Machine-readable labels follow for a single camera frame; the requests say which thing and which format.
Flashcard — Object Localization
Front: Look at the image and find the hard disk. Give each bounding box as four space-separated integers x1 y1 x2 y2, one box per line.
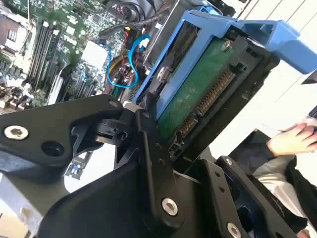
132 6 317 163

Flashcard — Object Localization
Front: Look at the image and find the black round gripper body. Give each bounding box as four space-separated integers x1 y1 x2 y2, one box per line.
36 159 225 238

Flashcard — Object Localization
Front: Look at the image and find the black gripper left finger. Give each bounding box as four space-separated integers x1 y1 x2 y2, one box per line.
0 92 185 230

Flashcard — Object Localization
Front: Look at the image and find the person's bare hand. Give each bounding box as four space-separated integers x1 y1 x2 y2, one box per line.
267 121 317 157

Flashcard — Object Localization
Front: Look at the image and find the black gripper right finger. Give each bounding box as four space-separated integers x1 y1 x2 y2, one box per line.
197 155 308 238

